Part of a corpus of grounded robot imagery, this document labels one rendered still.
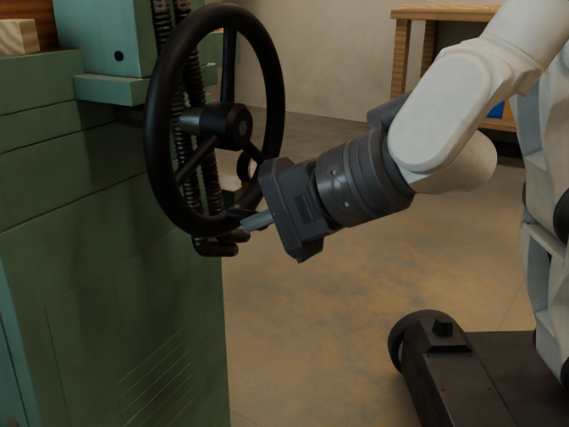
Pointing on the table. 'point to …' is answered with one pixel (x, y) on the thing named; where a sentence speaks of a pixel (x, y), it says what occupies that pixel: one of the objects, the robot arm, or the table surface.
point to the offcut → (18, 36)
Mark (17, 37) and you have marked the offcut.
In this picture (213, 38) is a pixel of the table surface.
